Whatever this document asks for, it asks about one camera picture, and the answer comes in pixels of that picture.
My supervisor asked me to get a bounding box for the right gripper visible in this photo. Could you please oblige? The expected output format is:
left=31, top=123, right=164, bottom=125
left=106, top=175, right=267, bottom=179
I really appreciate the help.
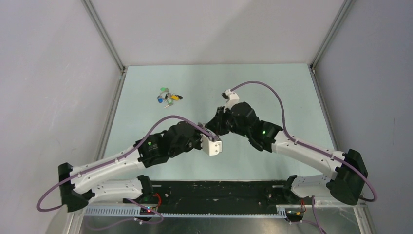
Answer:
left=206, top=105, right=250, bottom=137

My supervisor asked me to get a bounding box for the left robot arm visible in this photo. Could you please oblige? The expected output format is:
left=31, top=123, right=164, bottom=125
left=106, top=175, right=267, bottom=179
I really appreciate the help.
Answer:
left=58, top=121, right=222, bottom=212

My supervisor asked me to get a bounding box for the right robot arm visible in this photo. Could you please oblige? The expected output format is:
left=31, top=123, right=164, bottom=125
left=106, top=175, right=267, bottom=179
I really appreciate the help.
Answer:
left=206, top=102, right=368, bottom=206

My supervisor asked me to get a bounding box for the pile of removed keys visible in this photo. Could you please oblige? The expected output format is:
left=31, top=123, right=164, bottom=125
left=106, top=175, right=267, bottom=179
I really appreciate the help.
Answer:
left=157, top=87, right=183, bottom=109

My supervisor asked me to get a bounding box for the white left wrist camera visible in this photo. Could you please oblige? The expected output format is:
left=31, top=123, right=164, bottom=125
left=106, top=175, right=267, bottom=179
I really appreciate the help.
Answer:
left=201, top=134, right=223, bottom=156

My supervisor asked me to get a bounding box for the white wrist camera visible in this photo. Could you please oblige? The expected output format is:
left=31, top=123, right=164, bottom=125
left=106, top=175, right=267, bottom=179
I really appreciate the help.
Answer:
left=222, top=89, right=240, bottom=112
left=201, top=134, right=223, bottom=156

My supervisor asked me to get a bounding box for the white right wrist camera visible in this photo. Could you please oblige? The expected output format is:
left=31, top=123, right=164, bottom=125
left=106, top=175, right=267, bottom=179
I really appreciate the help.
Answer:
left=222, top=89, right=240, bottom=112

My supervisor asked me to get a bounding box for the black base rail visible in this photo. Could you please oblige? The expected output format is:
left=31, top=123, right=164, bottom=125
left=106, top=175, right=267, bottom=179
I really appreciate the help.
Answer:
left=135, top=180, right=312, bottom=214

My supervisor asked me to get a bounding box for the slotted cable duct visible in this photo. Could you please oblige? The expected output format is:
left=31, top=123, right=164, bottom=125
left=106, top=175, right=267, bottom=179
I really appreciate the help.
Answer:
left=84, top=205, right=286, bottom=218

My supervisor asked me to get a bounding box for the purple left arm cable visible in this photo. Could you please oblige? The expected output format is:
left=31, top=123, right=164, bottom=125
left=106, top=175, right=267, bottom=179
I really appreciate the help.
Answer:
left=36, top=115, right=220, bottom=213

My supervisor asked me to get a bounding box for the aluminium corner frame post left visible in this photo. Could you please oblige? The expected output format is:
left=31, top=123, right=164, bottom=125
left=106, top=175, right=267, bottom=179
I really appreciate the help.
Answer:
left=81, top=0, right=126, bottom=74

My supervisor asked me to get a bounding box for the aluminium corner frame post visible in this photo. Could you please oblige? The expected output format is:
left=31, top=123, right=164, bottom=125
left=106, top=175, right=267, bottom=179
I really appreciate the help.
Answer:
left=309, top=0, right=356, bottom=75
left=81, top=0, right=126, bottom=74

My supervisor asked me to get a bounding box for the aluminium corner frame post right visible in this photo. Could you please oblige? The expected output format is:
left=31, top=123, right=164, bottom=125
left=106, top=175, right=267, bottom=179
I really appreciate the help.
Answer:
left=309, top=0, right=356, bottom=75

